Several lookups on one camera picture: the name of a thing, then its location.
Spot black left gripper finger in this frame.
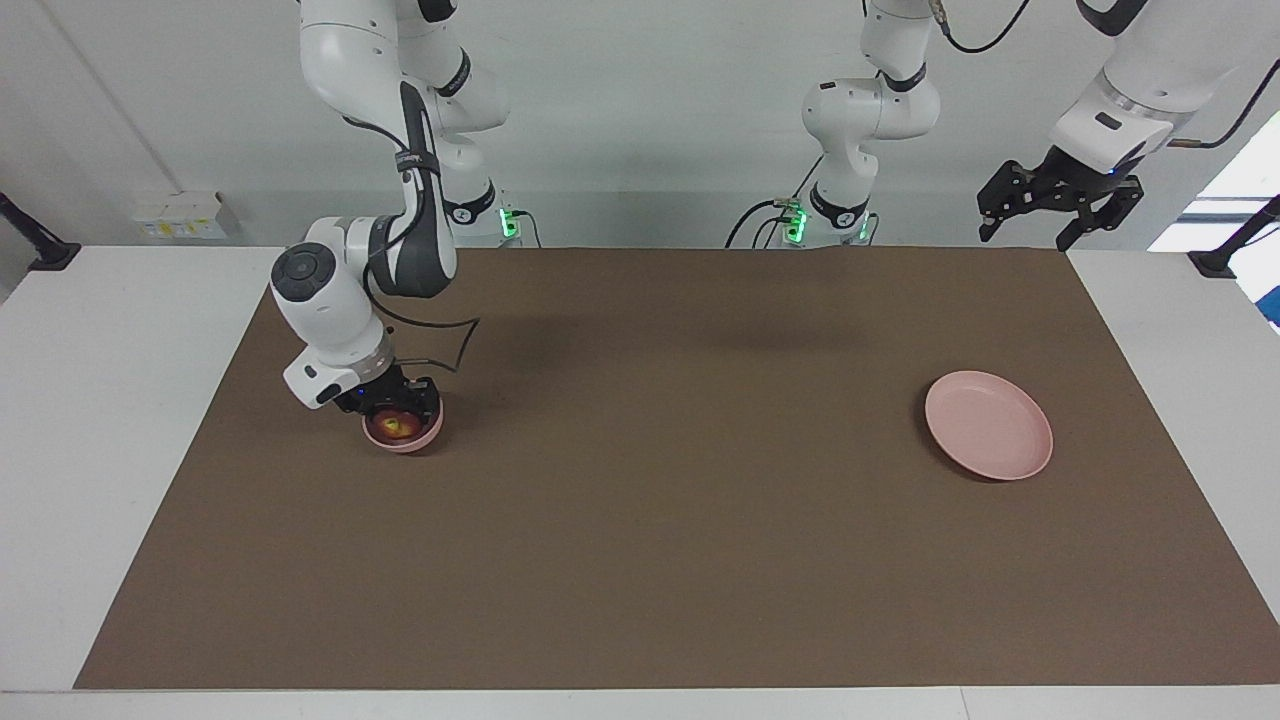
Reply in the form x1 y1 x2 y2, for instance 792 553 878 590
1055 179 1145 252
978 159 1038 244

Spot pink bowl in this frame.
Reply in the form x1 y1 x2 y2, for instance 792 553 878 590
362 385 445 454

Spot pink plate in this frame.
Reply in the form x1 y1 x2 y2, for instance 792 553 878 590
924 370 1054 482

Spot bright window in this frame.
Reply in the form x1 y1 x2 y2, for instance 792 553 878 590
1148 110 1280 253

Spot brown table mat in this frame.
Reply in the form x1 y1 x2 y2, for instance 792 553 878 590
73 247 1280 691

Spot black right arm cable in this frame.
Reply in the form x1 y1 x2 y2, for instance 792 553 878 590
345 115 483 374

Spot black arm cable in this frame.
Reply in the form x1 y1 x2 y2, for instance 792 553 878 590
345 115 483 374
935 0 1280 151

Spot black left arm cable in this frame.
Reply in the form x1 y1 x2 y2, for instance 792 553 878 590
935 0 1280 151

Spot black clamp mount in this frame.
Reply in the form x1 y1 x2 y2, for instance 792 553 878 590
1188 195 1280 279
0 192 82 273

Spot white wall socket box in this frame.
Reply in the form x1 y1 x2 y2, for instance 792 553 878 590
130 192 229 241

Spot black left base cables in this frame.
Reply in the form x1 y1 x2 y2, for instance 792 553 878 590
725 155 823 249

